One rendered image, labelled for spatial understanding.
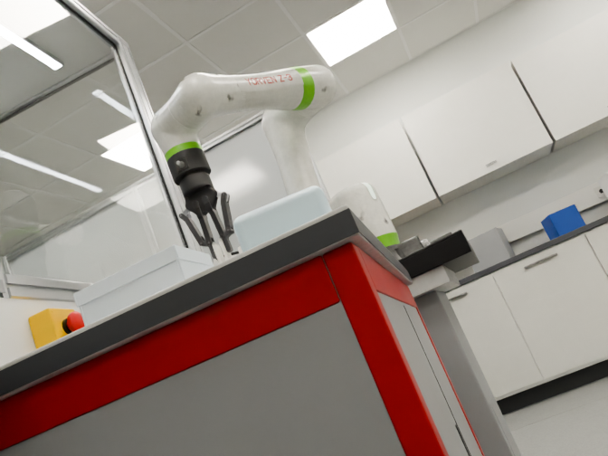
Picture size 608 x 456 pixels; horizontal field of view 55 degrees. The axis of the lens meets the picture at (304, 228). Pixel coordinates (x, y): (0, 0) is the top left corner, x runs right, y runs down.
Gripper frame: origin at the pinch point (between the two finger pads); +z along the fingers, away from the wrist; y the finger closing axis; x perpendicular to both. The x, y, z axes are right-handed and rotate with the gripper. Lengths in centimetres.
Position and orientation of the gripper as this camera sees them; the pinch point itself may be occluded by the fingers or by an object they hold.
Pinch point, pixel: (223, 255)
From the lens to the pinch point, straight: 136.2
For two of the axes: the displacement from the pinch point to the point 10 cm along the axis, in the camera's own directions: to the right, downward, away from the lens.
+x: 2.5, 1.6, 9.5
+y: 8.9, -4.3, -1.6
